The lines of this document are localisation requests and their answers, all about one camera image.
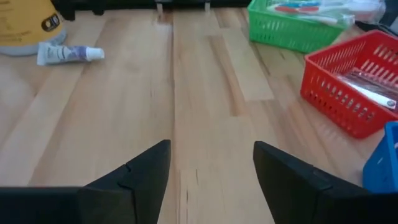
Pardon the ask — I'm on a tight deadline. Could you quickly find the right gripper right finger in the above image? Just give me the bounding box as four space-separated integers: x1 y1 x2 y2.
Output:
253 141 371 224

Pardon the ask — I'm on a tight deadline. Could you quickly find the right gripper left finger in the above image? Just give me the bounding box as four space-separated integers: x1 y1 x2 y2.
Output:
77 139 172 224

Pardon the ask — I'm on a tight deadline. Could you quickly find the toothpaste packet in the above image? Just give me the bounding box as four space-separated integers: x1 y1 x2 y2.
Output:
337 68 398 96

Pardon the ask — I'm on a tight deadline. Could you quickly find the clear bagged tube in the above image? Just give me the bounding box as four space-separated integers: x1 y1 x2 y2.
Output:
270 12 355 27

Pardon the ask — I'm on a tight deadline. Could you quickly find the toothbrush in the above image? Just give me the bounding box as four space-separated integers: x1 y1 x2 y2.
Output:
267 0 386 23

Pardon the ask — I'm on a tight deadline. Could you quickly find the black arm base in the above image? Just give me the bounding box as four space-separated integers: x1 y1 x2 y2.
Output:
51 0 251 21

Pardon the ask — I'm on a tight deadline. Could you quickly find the blue plastic basket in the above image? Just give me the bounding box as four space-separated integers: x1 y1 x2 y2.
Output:
362 121 398 194

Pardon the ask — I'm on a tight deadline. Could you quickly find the red plastic basket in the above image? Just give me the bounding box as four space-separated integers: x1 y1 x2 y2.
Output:
300 29 398 139

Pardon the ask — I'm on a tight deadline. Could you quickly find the white purple toothpaste tube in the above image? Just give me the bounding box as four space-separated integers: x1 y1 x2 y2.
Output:
36 42 106 66

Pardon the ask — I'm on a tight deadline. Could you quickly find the green plastic basket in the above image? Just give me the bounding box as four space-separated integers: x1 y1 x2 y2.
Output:
247 0 355 54

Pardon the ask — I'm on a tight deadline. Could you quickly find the yellow bottle with white cap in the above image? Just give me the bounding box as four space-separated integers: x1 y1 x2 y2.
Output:
0 0 68 57

